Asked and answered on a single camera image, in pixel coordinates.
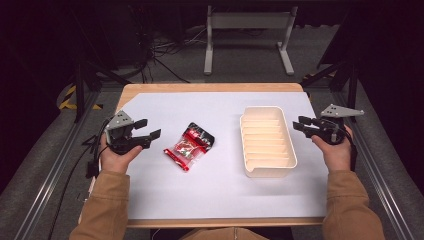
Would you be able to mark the white metal stand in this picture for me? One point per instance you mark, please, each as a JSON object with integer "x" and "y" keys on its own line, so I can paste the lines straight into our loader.
{"x": 250, "y": 36}

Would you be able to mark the yellow black hazard tape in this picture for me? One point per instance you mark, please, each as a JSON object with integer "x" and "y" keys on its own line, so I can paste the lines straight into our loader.
{"x": 71, "y": 100}

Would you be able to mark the person's tan clothing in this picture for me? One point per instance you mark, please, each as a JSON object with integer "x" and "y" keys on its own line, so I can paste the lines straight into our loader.
{"x": 226, "y": 234}

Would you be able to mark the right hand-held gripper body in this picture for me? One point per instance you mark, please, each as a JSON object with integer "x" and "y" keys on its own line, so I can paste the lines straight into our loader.
{"x": 330, "y": 125}

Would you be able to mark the person's right hand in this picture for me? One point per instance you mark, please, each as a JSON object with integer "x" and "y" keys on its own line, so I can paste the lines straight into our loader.
{"x": 335, "y": 155}

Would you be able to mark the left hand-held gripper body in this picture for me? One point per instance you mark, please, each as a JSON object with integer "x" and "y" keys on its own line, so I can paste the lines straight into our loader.
{"x": 120, "y": 133}

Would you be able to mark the black metal stand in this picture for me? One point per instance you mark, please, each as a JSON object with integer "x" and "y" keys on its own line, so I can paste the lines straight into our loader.
{"x": 85, "y": 80}
{"x": 343, "y": 76}

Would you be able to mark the red clear snack packet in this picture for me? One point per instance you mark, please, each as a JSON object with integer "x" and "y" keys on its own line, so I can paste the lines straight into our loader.
{"x": 190, "y": 146}

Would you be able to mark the white ribbed plastic bin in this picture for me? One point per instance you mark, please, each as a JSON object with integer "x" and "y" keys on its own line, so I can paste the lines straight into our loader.
{"x": 267, "y": 141}

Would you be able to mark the person's left hand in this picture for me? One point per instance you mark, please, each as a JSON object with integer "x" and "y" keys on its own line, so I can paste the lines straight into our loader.
{"x": 116, "y": 160}

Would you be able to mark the white paper sheet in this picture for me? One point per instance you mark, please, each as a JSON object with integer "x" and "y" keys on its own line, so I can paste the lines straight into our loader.
{"x": 216, "y": 186}

